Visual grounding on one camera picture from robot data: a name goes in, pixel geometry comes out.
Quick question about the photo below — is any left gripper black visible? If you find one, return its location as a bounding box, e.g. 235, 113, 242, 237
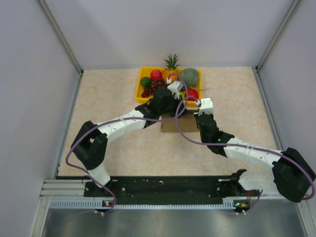
158, 93, 188, 118

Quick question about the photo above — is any brown cardboard box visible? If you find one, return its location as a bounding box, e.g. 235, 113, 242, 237
160, 107, 199, 133

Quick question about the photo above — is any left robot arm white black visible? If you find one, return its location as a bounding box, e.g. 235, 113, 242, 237
71, 87, 183, 196

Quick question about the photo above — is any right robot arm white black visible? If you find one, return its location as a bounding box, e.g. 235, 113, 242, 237
196, 114, 316, 202

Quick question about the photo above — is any light green apple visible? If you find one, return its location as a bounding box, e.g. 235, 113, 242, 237
179, 91, 185, 98

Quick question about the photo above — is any red tomato fruit front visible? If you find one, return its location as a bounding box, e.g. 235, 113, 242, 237
186, 88, 199, 101

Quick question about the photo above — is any purple grape bunch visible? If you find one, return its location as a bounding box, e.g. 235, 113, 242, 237
141, 78, 167, 98

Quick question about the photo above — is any green netted melon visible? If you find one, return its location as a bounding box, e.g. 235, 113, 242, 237
181, 68, 199, 87

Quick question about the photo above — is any red apple at back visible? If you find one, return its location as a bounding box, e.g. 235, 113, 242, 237
150, 69, 162, 81

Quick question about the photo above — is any dark green lime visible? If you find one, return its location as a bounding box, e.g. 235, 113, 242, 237
140, 77, 152, 88

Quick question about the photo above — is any pineapple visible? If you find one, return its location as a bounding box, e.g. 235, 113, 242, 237
162, 53, 179, 84

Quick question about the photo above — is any yellow plastic tray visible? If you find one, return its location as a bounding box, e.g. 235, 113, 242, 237
135, 67, 202, 104

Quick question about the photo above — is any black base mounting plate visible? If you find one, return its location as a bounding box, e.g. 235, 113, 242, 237
83, 176, 260, 205

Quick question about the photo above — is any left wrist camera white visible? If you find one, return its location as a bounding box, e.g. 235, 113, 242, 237
167, 80, 185, 99

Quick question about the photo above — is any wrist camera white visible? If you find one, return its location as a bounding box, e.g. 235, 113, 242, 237
167, 80, 185, 99
195, 98, 213, 116

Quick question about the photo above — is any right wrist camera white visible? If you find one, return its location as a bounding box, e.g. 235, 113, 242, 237
195, 98, 213, 116

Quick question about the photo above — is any right aluminium frame post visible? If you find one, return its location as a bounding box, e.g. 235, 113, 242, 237
255, 0, 303, 73

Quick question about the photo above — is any aluminium frame post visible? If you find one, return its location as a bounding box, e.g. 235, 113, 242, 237
255, 0, 303, 73
36, 0, 83, 76

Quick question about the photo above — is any white cable duct strip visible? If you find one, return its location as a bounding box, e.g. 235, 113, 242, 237
49, 197, 246, 210

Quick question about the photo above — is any left aluminium frame post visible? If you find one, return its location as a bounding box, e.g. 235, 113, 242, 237
36, 0, 83, 76

